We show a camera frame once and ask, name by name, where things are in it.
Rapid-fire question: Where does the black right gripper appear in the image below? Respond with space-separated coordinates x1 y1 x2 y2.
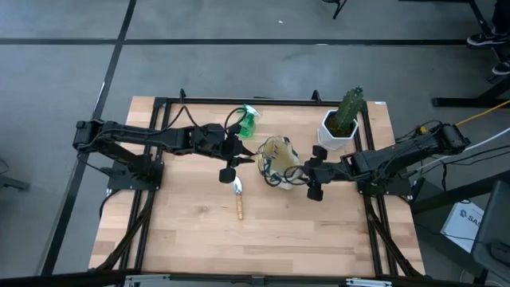
294 144 347 202

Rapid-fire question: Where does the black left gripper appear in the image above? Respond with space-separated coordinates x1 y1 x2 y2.
190 122 257 184

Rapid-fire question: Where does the cream and green gardening bag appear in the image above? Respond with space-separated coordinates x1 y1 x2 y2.
256 135 310 191

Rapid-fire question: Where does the green plastic spray bottle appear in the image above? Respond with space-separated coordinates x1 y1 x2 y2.
234 104 261 140

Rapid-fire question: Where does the wooden handled garden trowel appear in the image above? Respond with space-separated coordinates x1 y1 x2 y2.
232 175 245 221

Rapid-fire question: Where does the white hexagonal plant pot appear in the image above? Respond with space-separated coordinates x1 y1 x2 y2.
316 109 359 151

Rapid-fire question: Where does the green cactus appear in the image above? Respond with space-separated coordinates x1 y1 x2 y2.
332 85 366 136

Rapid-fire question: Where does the black chair base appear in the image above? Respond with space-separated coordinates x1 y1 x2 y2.
321 0 348 20

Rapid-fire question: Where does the white printed box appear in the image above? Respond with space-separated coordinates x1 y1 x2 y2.
440 201 485 254

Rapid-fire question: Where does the black desk base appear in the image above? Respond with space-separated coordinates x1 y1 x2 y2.
432 75 510 108

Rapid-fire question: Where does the dark office chair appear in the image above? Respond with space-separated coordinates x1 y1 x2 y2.
471 179 510 277

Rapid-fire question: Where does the person's shoe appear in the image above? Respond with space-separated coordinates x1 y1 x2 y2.
466 31 509 47
491 59 510 77

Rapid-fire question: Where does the grey chair base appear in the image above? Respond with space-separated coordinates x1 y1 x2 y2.
0 157 31 193

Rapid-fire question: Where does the person's leg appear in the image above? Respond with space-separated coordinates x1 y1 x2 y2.
492 0 510 37

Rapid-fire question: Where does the black cable loop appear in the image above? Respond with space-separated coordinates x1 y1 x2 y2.
224 106 245 133
168 104 201 129

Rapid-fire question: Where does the black aluminium table frame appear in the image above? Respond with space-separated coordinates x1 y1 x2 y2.
95 88 424 280

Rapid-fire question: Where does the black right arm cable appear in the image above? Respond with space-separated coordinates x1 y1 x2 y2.
394 119 443 144

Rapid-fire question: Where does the black floor cable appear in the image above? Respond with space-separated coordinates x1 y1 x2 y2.
414 143 510 193

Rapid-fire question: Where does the white hanging cable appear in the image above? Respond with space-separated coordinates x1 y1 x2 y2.
414 127 510 171

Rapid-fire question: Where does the yellow power cable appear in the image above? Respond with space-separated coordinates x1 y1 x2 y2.
455 99 510 128

